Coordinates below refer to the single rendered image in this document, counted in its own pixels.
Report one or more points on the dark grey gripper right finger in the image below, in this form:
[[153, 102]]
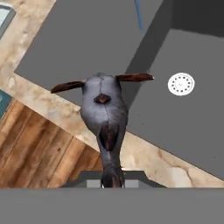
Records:
[[135, 177]]

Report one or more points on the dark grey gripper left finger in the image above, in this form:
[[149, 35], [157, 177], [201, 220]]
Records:
[[87, 177]]

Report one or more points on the grey fish with brown fins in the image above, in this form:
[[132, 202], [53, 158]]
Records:
[[102, 113]]

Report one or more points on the grey sink basin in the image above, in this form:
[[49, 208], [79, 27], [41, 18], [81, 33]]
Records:
[[180, 128]]

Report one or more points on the white round sink drain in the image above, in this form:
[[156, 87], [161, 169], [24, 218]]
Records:
[[181, 84]]

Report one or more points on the grey tray with pale inside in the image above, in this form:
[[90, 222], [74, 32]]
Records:
[[5, 18]]

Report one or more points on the teal cupboard front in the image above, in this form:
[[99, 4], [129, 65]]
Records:
[[4, 103]]

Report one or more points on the blue water stream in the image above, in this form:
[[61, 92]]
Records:
[[139, 13]]

